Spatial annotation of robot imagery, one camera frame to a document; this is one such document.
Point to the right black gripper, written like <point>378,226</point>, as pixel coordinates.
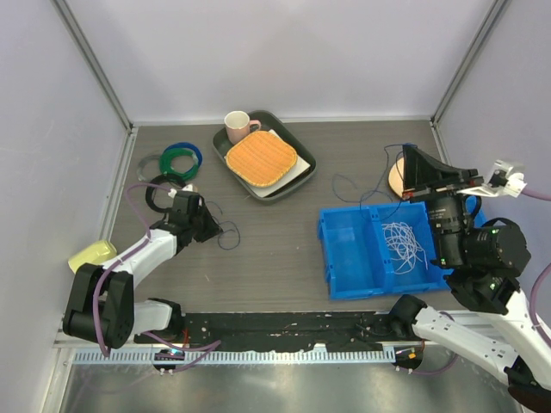
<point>422,172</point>

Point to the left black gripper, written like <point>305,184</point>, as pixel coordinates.
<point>211,228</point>

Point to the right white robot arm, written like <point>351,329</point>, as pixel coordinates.
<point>485,264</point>

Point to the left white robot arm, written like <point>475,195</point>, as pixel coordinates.
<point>101,306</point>

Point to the beige painted plate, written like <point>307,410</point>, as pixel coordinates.
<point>396,177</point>

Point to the blue plastic bin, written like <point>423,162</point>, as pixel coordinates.
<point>378,250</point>

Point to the orange woven mat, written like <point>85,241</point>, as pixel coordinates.
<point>261,159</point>

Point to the yellow-green paper cup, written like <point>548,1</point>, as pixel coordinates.
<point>96,253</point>

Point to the pink ceramic mug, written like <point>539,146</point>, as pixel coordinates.
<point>238,125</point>

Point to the dark grey tray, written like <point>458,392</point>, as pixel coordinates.
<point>301,142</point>

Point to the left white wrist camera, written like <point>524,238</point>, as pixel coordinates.
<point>188,188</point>

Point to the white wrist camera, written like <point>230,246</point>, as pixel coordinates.
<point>506,178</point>
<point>188,188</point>

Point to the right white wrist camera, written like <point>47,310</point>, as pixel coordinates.
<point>506,178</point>

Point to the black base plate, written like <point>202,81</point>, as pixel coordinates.
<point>290,331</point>

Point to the grey slotted cable duct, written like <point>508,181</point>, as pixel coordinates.
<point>319,355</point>

